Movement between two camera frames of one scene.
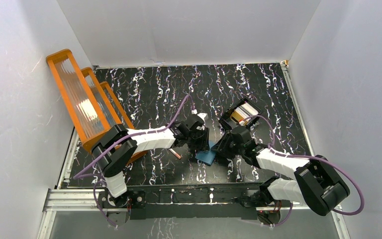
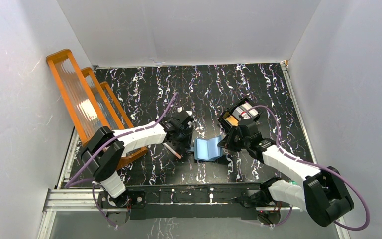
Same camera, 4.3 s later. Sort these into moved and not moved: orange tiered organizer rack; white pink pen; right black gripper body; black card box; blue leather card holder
Moved: blue leather card holder; right black gripper body
Not moved: orange tiered organizer rack; white pink pen; black card box
